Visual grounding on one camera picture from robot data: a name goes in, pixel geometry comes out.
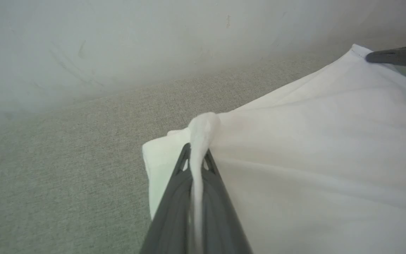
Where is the white and black t-shirt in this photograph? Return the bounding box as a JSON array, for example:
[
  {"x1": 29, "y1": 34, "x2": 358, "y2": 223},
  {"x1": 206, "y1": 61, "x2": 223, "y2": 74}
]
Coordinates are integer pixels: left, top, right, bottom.
[{"x1": 142, "y1": 44, "x2": 406, "y2": 254}]

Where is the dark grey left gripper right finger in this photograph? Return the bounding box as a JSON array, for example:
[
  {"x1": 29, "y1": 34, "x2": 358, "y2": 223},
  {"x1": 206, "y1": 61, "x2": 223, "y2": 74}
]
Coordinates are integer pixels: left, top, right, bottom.
[{"x1": 202, "y1": 149, "x2": 253, "y2": 254}]

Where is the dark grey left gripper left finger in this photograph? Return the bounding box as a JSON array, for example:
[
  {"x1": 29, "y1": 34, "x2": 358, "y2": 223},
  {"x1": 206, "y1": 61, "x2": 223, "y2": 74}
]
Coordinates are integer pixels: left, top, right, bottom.
[{"x1": 140, "y1": 143, "x2": 193, "y2": 254}]

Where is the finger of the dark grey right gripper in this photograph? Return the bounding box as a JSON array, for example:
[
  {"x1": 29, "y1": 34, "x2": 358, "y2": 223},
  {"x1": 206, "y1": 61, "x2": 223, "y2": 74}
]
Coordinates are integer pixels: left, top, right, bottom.
[{"x1": 365, "y1": 43, "x2": 406, "y2": 69}]

